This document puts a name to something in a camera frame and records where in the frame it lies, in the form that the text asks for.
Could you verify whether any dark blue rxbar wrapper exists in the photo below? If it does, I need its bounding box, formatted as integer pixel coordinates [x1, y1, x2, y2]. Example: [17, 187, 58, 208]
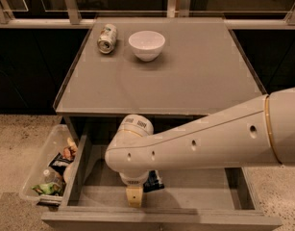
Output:
[143, 170, 164, 193]

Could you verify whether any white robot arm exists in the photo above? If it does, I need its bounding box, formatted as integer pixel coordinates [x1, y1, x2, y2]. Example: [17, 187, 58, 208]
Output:
[105, 88, 295, 207]

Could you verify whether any grey open top drawer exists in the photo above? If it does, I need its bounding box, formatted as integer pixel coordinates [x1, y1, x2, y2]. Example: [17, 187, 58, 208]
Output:
[42, 138, 282, 231]

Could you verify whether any grey cabinet counter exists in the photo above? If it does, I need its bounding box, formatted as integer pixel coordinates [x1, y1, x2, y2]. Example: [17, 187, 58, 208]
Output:
[54, 17, 265, 138]

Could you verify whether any orange pink snack packet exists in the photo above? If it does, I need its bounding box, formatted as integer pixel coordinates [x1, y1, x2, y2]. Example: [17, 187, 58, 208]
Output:
[62, 138, 78, 161]

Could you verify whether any black snack packet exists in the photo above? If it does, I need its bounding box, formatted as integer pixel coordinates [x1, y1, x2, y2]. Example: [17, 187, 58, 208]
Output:
[49, 153, 72, 175]

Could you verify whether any green snack bag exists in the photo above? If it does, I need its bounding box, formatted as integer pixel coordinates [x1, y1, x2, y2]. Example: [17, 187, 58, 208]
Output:
[32, 182, 63, 196]

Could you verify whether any clear plastic water bottle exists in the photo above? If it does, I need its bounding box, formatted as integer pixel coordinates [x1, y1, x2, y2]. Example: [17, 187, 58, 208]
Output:
[43, 169, 62, 185]

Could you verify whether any clear plastic bin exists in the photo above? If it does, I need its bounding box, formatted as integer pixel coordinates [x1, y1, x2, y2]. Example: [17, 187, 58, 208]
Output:
[19, 125, 74, 206]

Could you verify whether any white ceramic bowl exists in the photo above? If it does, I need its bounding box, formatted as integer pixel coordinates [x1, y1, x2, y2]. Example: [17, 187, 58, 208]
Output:
[129, 31, 165, 62]

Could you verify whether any crushed green soda can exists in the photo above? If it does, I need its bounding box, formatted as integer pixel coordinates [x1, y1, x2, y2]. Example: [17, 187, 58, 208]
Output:
[97, 24, 117, 54]

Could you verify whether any metal window railing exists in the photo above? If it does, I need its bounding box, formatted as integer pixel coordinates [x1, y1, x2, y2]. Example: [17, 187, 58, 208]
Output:
[0, 0, 295, 25]

